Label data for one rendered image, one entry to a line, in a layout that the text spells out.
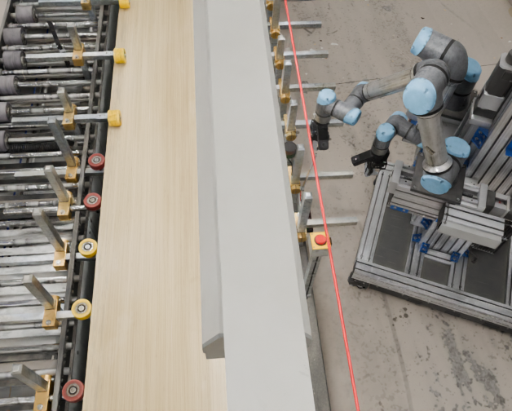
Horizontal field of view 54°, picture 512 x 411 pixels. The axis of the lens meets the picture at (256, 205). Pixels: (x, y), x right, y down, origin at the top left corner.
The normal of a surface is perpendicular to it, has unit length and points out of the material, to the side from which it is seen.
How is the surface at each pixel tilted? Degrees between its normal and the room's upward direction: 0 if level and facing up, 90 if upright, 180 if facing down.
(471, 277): 0
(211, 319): 61
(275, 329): 0
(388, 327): 0
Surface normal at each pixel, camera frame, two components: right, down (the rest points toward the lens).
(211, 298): -0.86, -0.21
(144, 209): 0.03, -0.53
